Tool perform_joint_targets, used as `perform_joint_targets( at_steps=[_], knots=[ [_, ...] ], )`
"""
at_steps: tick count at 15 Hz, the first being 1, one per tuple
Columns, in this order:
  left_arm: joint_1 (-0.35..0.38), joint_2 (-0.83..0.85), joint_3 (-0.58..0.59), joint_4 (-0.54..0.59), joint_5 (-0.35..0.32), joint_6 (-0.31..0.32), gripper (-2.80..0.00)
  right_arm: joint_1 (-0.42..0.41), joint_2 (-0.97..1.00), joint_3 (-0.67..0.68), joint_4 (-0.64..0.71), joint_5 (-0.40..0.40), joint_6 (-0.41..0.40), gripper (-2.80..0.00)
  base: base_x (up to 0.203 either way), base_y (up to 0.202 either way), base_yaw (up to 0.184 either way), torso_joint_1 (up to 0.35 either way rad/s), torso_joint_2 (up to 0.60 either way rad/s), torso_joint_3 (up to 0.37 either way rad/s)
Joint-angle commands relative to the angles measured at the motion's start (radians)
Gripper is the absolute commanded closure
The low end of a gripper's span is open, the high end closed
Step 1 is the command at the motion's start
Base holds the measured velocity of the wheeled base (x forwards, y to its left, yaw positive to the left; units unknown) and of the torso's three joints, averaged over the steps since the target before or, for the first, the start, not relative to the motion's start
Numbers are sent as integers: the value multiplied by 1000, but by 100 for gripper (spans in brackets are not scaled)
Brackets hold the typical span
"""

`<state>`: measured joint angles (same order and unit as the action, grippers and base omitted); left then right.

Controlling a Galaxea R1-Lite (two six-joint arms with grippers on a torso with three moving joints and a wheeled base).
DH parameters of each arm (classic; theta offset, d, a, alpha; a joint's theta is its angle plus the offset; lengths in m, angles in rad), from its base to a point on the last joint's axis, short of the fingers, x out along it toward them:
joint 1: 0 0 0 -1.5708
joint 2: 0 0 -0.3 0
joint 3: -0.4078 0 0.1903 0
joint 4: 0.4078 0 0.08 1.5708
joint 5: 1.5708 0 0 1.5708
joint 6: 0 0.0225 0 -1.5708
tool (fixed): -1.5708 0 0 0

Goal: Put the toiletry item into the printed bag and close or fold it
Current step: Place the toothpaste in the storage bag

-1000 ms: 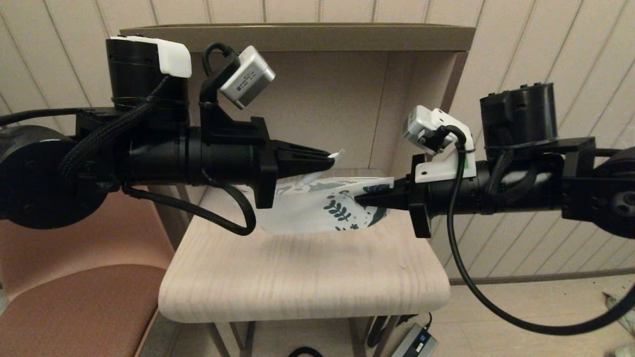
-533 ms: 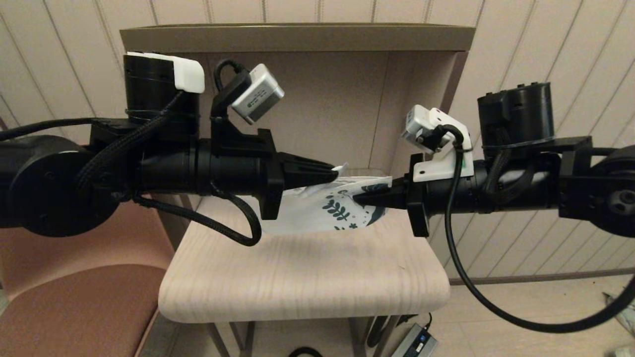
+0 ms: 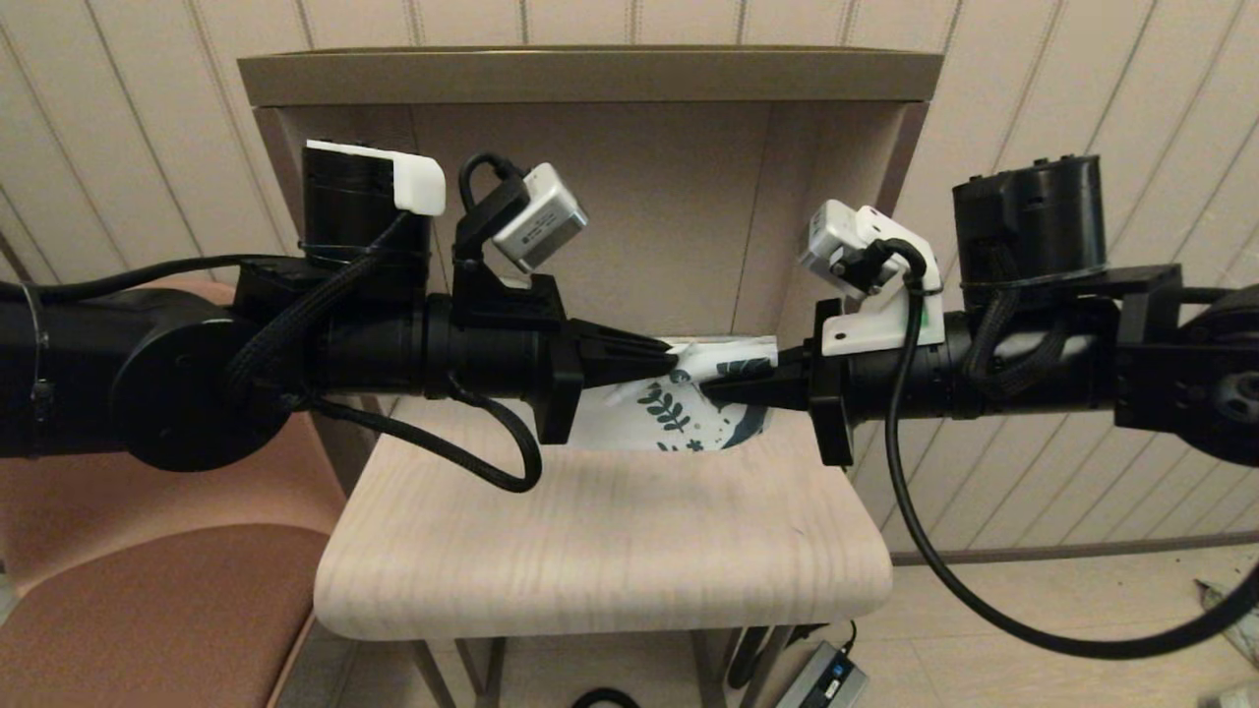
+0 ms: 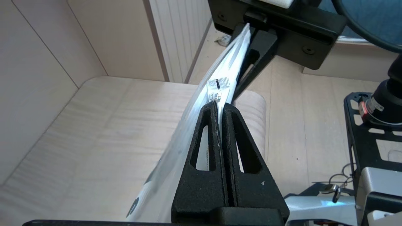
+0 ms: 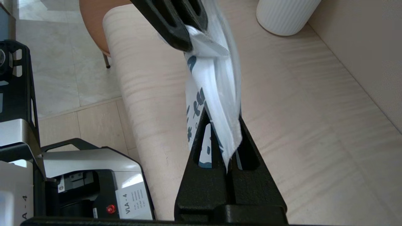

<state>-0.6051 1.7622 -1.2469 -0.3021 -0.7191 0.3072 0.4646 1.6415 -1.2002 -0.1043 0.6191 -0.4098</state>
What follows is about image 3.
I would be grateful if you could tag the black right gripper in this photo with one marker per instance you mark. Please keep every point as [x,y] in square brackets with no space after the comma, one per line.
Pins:
[885,383]

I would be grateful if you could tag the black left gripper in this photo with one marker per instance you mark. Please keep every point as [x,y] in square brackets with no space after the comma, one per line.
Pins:
[492,354]

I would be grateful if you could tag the white floral zipper pouch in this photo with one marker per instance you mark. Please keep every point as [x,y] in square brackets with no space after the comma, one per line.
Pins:
[649,418]

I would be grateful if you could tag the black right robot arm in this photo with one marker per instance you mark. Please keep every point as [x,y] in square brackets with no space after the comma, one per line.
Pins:
[1131,354]

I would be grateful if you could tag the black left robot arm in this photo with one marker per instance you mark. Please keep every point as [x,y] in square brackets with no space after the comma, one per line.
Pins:
[148,374]

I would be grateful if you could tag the beige wooden desk hutch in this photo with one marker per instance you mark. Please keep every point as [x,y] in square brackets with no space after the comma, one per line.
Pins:
[639,197]

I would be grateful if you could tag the grey power adapter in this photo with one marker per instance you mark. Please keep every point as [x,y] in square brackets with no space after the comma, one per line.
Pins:
[821,683]

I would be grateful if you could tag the pink plastic chair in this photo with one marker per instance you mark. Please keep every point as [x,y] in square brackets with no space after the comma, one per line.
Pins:
[148,610]

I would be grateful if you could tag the white crumpled floor object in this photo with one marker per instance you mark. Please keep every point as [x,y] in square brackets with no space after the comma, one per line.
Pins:
[1241,654]

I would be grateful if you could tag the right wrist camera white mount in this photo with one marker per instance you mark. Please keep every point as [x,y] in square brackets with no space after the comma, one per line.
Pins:
[885,329]

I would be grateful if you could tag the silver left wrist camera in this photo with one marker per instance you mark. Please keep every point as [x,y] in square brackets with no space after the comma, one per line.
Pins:
[541,221]

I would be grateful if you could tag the brown wall baseboard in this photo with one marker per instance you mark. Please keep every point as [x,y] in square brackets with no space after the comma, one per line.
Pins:
[1082,549]

